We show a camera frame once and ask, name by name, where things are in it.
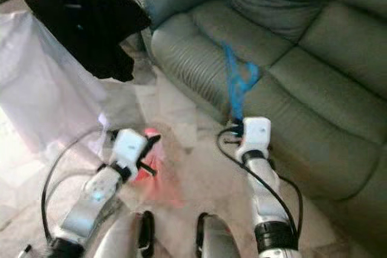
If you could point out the blue plastic hanger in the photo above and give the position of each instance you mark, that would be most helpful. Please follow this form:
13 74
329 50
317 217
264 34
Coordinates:
239 86

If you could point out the silver left robot leg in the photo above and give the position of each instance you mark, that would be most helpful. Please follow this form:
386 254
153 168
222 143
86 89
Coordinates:
127 243

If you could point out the silver robot leg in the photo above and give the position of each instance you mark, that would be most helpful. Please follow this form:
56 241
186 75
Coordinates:
127 243
221 240

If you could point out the silver right robot leg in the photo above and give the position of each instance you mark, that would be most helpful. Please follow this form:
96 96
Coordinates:
221 240

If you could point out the green leather sofa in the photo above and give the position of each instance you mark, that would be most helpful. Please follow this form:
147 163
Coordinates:
308 40

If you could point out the white shirt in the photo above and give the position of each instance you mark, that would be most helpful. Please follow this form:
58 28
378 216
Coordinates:
42 83

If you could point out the black garment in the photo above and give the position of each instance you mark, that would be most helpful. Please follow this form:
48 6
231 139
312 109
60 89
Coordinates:
91 22

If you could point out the white stick black tip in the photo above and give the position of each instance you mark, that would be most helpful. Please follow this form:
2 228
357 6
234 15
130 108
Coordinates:
27 249

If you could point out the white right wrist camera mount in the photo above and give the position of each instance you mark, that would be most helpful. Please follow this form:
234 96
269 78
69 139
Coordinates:
257 132

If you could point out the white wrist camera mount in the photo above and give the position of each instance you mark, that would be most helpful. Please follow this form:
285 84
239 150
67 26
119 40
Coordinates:
257 132
130 147

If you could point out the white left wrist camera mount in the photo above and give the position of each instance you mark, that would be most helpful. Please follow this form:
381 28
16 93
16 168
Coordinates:
130 147

